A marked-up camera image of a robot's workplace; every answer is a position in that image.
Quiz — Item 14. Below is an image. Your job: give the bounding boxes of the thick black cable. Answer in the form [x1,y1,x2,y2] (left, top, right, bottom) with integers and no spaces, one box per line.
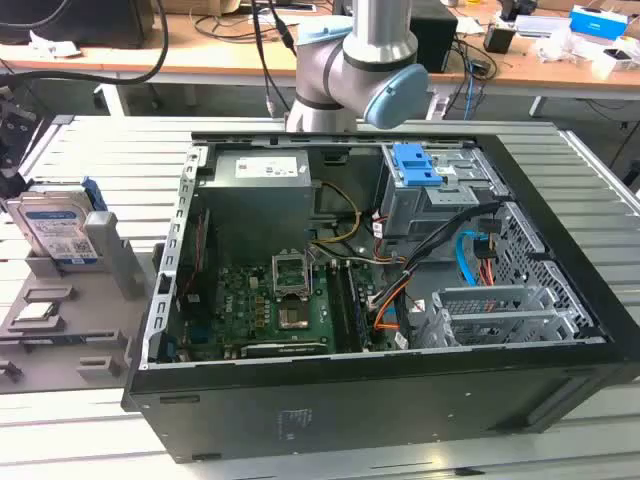
[0,0,169,87]

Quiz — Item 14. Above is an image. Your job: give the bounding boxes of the black pen holder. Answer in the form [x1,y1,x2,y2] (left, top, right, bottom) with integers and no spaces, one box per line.
[483,24,517,54]

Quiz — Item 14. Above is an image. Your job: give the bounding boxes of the wooden desk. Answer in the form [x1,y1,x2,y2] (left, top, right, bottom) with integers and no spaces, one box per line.
[0,8,640,102]

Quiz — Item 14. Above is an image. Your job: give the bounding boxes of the black speaker box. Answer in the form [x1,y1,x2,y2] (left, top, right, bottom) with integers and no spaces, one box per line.
[409,4,459,74]

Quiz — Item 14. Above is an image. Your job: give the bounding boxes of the thin black cable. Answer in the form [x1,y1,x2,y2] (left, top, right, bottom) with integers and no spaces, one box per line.
[249,0,297,117]

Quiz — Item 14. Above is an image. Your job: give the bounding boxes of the blue hanging cable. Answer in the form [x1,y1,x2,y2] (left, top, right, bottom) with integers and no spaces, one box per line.
[461,74,477,121]

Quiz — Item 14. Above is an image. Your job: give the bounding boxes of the metal optical drive cage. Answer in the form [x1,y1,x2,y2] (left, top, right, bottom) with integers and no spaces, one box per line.
[374,142,509,242]

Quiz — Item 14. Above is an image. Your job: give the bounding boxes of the gray parts rack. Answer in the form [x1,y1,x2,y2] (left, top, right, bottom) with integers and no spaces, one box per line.
[0,209,166,396]

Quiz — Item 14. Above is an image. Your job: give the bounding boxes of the hard disk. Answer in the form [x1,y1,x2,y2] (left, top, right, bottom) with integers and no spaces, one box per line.
[4,175,110,266]

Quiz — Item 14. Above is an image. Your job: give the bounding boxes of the black metal fixture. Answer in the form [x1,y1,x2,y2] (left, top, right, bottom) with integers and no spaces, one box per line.
[0,87,39,197]

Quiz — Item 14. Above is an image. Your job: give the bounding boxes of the gray power supply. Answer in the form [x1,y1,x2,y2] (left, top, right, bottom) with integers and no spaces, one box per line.
[199,149,317,252]

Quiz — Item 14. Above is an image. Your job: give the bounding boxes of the white small box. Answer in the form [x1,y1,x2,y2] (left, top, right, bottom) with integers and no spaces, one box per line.
[591,47,637,77]

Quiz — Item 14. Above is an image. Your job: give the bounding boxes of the silver metal disk bay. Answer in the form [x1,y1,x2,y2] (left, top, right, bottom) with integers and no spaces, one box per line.
[431,285,577,347]

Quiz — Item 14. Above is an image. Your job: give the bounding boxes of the dark RAM stick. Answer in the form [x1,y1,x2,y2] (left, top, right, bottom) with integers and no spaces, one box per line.
[0,335,119,348]

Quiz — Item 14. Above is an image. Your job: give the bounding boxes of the black cable bundle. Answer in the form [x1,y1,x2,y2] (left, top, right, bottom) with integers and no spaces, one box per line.
[369,199,501,351]

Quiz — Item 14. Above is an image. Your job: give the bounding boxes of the green motherboard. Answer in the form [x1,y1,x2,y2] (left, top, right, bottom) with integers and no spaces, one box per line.
[179,244,401,359]

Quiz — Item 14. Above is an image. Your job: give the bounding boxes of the black PC case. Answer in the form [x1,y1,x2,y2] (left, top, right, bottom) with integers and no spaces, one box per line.
[121,130,640,464]

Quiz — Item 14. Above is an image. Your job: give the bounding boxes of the red orange wire bundle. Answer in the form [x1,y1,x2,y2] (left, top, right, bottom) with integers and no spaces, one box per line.
[477,214,502,289]

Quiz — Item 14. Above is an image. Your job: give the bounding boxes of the black RAM slot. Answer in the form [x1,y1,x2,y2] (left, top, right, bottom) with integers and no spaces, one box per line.
[325,262,357,352]
[344,262,374,351]

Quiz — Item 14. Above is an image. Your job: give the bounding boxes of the CPU socket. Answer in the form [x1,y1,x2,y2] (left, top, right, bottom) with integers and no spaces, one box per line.
[276,292,315,332]

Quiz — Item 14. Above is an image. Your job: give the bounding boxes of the large black box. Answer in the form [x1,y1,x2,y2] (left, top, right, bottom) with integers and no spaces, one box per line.
[0,0,157,49]

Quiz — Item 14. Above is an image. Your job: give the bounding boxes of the light blue wire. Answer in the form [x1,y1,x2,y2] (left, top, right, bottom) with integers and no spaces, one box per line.
[455,230,479,288]

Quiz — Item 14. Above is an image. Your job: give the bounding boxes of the metal socket cover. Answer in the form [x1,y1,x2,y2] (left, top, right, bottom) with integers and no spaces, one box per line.
[270,248,314,297]

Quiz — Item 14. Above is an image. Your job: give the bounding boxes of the silver CPU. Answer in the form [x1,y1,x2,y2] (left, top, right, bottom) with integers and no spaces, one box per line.
[13,301,58,322]

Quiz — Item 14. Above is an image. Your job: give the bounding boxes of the blue cardboard box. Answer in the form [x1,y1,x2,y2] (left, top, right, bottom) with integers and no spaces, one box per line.
[569,4,629,39]

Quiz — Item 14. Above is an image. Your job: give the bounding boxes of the blue plastic drive bracket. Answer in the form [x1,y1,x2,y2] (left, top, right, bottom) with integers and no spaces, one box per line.
[392,143,444,188]

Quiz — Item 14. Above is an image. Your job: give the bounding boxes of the yellow wires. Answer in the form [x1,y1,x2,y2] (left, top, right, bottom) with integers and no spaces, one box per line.
[311,180,364,247]

